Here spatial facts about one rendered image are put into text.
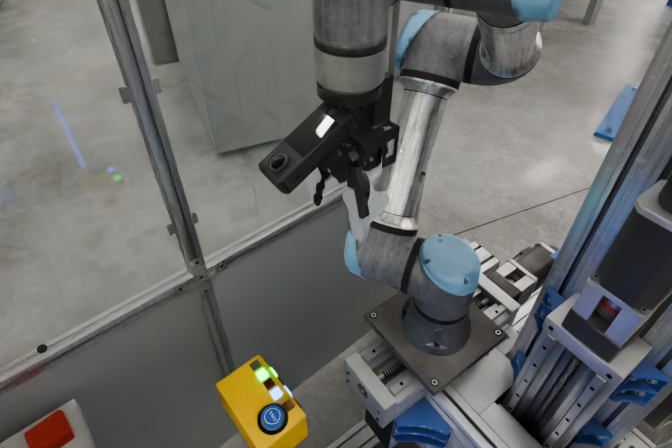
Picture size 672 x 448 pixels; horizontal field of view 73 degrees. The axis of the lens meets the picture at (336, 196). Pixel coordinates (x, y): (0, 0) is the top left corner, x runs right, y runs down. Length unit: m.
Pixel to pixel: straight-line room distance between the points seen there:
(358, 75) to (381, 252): 0.49
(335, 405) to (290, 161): 1.68
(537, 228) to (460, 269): 2.07
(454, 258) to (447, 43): 0.39
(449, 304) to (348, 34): 0.60
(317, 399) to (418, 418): 1.04
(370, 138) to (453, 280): 0.41
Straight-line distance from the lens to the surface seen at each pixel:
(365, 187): 0.53
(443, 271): 0.86
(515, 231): 2.86
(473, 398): 1.11
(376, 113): 0.54
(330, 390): 2.12
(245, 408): 0.94
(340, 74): 0.47
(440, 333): 0.99
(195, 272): 1.22
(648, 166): 0.76
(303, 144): 0.50
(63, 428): 1.26
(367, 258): 0.90
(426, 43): 0.88
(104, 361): 1.31
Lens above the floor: 1.92
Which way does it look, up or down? 42 degrees down
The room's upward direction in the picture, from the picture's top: straight up
